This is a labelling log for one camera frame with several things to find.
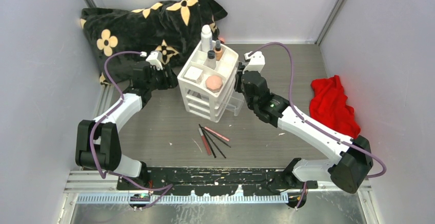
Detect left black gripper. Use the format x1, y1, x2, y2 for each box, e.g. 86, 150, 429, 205
147, 65, 181, 92

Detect clear top drawer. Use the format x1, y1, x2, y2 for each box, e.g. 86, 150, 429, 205
222, 91, 245, 116

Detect small cream box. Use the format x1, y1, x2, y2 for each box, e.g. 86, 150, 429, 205
183, 66, 204, 84

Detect white plastic drawer organizer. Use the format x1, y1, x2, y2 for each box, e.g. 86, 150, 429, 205
177, 43, 239, 123

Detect black cap clear bottle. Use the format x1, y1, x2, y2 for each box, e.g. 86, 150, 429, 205
204, 50, 216, 70

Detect beige foundation bottle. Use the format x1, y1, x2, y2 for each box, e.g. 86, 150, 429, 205
214, 40, 223, 61

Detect pink makeup pencil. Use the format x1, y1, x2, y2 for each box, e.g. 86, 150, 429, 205
204, 127, 230, 141

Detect white spray bottle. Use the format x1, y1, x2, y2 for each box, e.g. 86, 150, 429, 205
201, 25, 212, 52

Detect red lip gloss tube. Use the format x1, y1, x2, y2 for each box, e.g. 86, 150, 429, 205
199, 128, 212, 155

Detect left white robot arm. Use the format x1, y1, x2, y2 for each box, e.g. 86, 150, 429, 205
75, 62, 178, 190

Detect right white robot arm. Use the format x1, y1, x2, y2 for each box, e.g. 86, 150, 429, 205
234, 63, 373, 193

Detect red cloth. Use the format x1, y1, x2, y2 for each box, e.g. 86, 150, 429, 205
309, 75, 361, 138

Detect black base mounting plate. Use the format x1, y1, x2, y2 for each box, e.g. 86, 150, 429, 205
116, 167, 319, 198

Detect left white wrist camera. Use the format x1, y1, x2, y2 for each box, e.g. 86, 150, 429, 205
146, 51, 163, 71

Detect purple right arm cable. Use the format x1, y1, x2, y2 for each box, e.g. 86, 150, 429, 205
244, 42, 388, 210

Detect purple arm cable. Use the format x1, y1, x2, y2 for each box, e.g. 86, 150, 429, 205
244, 42, 388, 210
89, 51, 174, 211

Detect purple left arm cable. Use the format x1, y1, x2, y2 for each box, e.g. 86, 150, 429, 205
89, 51, 174, 211

